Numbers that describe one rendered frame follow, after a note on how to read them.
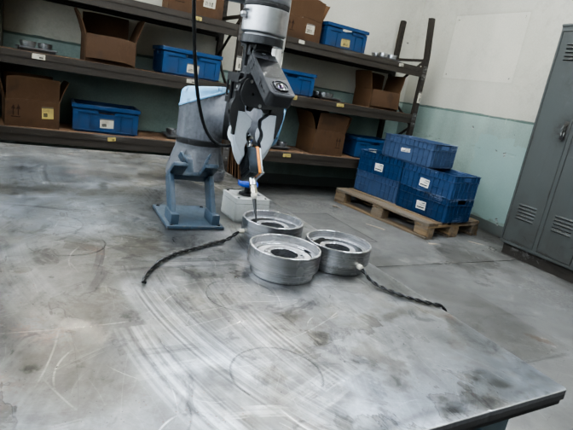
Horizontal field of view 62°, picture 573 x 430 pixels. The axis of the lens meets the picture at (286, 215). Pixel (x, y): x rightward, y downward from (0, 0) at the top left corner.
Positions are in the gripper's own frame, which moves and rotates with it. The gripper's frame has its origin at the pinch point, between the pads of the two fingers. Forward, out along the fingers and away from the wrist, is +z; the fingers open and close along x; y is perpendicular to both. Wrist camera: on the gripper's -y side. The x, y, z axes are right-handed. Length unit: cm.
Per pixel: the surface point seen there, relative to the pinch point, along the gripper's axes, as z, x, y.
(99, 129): 46, -6, 339
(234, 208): 10.5, -0.3, 4.7
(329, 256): 10.1, -6.5, -20.1
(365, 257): 9.9, -12.1, -21.3
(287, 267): 10.1, 2.2, -23.7
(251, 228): 9.9, 1.4, -8.3
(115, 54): -15, -14, 334
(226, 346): 13.0, 14.8, -36.4
